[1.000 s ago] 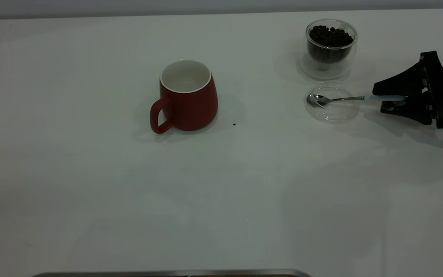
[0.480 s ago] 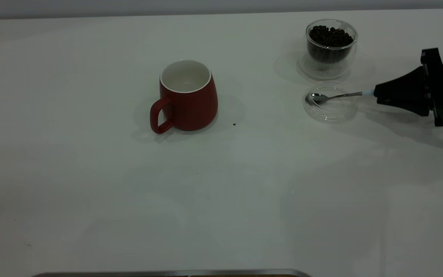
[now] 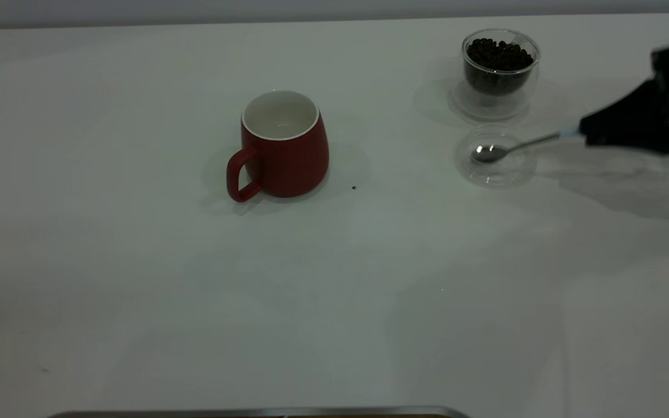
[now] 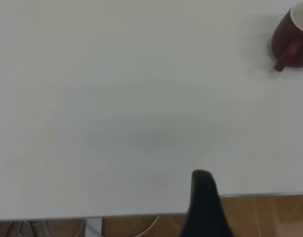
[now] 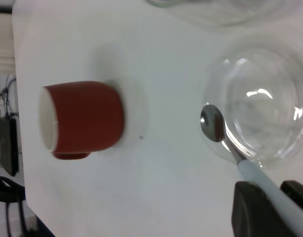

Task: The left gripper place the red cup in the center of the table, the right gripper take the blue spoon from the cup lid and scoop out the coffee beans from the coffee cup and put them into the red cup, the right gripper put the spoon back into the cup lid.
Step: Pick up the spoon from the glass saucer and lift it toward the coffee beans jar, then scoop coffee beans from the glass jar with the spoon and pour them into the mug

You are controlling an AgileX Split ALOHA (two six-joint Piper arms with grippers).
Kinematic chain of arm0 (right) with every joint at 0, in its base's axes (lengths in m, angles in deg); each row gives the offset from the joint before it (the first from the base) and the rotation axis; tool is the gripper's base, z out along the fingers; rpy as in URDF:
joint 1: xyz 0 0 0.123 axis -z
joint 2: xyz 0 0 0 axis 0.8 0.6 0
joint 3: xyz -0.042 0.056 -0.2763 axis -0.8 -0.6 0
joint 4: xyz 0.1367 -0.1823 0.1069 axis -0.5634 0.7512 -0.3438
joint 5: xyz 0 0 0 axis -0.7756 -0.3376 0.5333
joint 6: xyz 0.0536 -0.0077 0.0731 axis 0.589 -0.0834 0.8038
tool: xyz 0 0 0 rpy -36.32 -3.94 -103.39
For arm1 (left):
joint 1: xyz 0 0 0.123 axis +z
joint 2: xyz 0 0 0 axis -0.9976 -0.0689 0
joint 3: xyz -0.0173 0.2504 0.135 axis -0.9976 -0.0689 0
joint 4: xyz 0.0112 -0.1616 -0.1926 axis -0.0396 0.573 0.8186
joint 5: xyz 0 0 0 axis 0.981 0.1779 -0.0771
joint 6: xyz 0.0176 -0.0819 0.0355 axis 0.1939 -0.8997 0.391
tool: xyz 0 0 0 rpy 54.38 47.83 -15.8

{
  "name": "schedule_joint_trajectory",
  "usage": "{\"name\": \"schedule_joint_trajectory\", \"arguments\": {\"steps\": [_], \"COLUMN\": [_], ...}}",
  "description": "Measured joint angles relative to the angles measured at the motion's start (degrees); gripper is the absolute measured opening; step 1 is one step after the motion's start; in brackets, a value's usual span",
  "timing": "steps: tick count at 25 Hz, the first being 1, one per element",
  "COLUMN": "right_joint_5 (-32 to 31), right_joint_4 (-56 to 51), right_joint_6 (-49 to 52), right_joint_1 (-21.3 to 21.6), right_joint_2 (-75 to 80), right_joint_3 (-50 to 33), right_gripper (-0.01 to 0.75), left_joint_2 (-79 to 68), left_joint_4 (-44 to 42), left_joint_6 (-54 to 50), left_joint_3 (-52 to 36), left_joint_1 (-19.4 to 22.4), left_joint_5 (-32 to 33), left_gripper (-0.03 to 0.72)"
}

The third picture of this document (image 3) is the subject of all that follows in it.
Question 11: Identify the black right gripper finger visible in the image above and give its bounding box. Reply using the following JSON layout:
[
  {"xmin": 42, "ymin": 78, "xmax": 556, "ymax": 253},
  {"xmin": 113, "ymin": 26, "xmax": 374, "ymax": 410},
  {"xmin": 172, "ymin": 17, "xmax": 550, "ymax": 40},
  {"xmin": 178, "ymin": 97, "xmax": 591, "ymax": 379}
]
[
  {"xmin": 580, "ymin": 80, "xmax": 669, "ymax": 133},
  {"xmin": 584, "ymin": 113, "xmax": 669, "ymax": 154}
]

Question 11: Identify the metal spoon light blue handle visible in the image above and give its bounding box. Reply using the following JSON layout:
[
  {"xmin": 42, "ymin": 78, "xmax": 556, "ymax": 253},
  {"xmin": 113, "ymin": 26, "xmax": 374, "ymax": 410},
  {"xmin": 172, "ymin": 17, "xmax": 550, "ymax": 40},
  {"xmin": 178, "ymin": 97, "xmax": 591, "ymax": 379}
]
[{"xmin": 471, "ymin": 125, "xmax": 584, "ymax": 164}]

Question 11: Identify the red ceramic mug white inside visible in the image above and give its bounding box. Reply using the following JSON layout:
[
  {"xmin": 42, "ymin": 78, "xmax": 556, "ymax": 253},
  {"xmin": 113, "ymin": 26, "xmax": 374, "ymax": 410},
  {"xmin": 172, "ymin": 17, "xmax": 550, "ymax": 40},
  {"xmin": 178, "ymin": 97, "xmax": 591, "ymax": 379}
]
[{"xmin": 226, "ymin": 89, "xmax": 330, "ymax": 203}]

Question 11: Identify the double-walled clear glass cup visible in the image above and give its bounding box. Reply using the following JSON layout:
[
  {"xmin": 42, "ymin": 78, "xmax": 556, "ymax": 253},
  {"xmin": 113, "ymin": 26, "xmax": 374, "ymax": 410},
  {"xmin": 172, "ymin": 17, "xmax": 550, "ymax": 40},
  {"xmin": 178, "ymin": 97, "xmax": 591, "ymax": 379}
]
[{"xmin": 449, "ymin": 29, "xmax": 541, "ymax": 122}]

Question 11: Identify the heap of coffee beans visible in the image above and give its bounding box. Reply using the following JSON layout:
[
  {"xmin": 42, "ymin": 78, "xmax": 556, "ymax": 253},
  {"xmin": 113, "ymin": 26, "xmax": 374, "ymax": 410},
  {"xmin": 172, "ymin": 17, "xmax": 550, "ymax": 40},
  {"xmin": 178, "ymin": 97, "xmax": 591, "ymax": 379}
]
[{"xmin": 466, "ymin": 38, "xmax": 534, "ymax": 96}]

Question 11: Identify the shallow clear glass dish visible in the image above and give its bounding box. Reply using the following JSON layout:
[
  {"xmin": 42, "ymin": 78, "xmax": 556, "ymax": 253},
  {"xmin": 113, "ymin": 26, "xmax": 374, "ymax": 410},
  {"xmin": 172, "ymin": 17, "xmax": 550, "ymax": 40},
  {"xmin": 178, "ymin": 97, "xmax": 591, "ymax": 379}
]
[{"xmin": 454, "ymin": 129, "xmax": 538, "ymax": 188}]

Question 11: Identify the grey metal bar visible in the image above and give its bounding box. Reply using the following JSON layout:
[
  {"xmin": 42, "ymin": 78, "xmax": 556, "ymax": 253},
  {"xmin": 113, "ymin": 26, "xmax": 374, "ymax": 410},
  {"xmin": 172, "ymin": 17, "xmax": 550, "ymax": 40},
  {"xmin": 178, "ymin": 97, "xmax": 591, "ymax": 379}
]
[{"xmin": 47, "ymin": 405, "xmax": 472, "ymax": 418}]

